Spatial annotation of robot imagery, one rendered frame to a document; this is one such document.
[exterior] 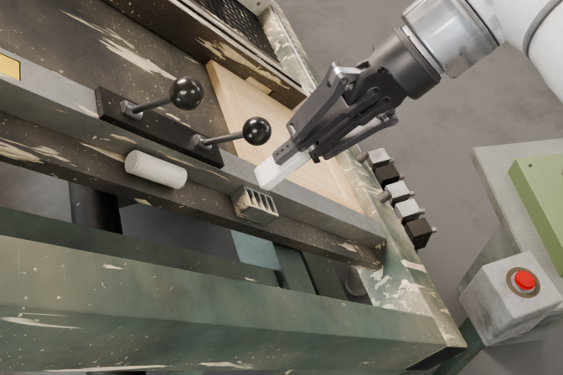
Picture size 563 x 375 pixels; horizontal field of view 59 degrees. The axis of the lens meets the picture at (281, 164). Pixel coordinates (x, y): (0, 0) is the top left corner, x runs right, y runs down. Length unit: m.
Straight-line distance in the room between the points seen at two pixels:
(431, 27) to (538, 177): 1.02
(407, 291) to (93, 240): 0.69
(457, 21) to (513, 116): 2.33
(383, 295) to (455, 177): 1.40
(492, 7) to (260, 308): 0.39
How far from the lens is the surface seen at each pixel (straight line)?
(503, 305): 1.13
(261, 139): 0.63
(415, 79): 0.52
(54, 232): 0.60
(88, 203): 1.48
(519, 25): 0.50
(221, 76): 1.03
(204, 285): 0.54
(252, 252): 0.90
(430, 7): 0.52
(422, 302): 1.09
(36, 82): 0.60
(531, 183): 1.47
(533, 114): 2.89
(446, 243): 2.25
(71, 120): 0.61
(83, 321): 0.45
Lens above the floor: 1.89
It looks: 53 degrees down
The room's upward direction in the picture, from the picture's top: straight up
